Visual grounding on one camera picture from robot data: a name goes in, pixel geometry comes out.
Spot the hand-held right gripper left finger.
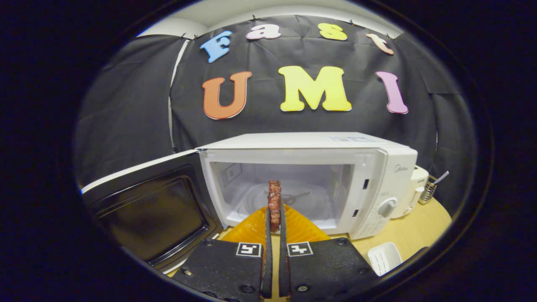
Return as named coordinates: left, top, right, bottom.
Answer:
left=172, top=206, right=274, bottom=302

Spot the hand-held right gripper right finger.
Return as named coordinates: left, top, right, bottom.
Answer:
left=279, top=204, right=380, bottom=302

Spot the brown cooked meat piece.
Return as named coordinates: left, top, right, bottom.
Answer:
left=268, top=180, right=282, bottom=232

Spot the white microwave oven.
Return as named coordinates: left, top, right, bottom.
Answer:
left=80, top=132, right=419, bottom=274

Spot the glass microwave turntable plate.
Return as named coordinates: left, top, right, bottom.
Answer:
left=237, top=180, right=336, bottom=223

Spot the white plastic tray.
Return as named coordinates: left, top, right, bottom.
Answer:
left=368, top=242, right=403, bottom=276

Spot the black backdrop cloth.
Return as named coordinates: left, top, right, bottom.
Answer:
left=73, top=15, right=479, bottom=210

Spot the cream toaster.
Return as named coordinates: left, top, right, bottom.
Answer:
left=390, top=165, right=430, bottom=219

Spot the metal wire utensil holder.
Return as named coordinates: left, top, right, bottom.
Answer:
left=418, top=175, right=438, bottom=205

